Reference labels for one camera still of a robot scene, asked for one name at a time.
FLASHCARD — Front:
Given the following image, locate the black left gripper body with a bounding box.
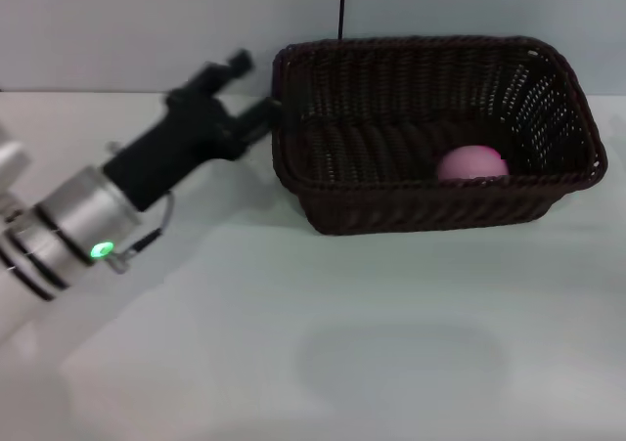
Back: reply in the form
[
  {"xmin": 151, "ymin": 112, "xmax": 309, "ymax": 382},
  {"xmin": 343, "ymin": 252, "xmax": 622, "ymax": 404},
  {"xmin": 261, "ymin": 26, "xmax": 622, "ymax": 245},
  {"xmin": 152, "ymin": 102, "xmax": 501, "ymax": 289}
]
[{"xmin": 102, "ymin": 85, "xmax": 246, "ymax": 213}]

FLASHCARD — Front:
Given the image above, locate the dark woven plastic basket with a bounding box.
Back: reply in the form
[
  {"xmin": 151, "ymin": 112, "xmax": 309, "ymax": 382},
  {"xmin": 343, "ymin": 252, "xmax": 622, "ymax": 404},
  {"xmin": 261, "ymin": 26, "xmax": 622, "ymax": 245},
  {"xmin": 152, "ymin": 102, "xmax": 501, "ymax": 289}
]
[{"xmin": 271, "ymin": 34, "xmax": 609, "ymax": 236}]

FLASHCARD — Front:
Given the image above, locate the pink ball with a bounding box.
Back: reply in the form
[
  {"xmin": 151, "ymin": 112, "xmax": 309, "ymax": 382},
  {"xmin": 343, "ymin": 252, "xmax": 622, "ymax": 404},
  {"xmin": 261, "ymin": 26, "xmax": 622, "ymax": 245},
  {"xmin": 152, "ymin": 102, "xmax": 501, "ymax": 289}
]
[{"xmin": 436, "ymin": 145, "xmax": 511, "ymax": 183}]

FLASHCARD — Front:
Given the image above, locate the thin left arm wrist cable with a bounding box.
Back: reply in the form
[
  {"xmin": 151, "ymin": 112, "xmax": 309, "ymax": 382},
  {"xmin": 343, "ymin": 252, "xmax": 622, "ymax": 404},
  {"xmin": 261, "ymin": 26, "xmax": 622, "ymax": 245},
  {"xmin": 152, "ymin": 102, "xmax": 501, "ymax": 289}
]
[{"xmin": 108, "ymin": 192, "xmax": 176, "ymax": 275}]

